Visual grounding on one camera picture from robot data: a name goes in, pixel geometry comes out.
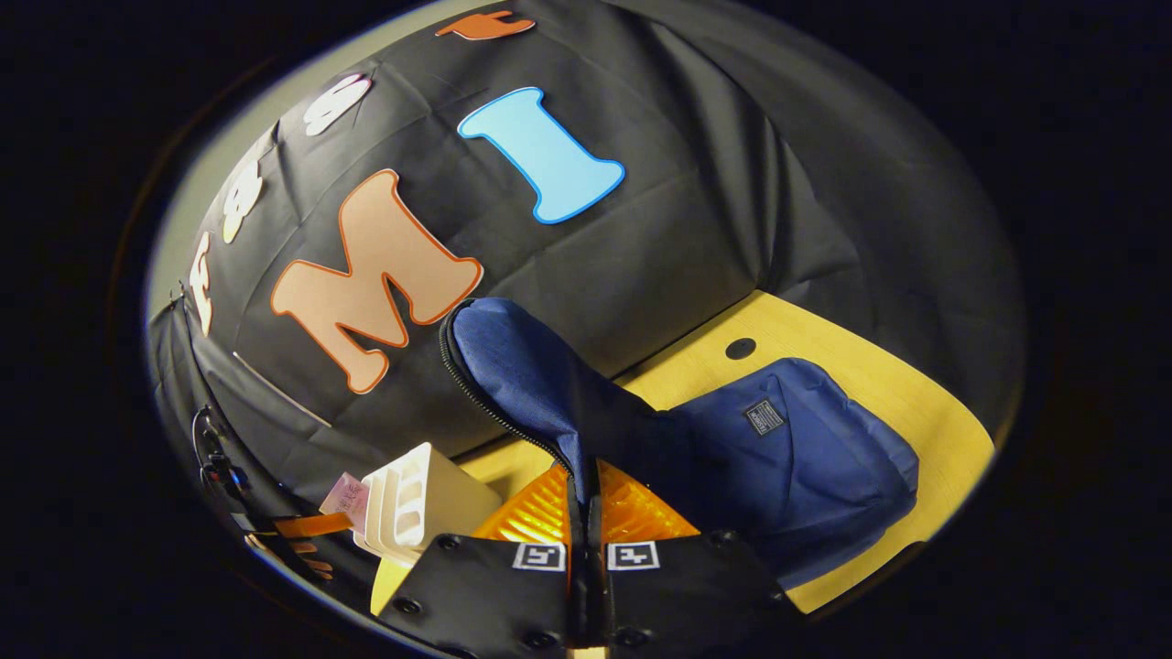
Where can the blue schoolbag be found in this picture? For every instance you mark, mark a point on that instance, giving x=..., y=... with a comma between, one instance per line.
x=797, y=458

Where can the white bookshelf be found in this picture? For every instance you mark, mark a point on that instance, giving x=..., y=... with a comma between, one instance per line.
x=430, y=503

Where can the black binder clip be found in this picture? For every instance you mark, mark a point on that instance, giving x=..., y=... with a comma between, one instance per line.
x=176, y=297

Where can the pink cover book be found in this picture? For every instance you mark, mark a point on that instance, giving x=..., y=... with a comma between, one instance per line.
x=346, y=496

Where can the black backdrop cloth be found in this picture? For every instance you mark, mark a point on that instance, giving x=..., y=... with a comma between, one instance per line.
x=659, y=238

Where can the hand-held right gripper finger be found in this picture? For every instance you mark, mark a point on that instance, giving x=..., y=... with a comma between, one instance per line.
x=595, y=586
x=575, y=586

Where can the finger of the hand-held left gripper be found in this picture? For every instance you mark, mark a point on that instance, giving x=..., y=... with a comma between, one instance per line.
x=311, y=525

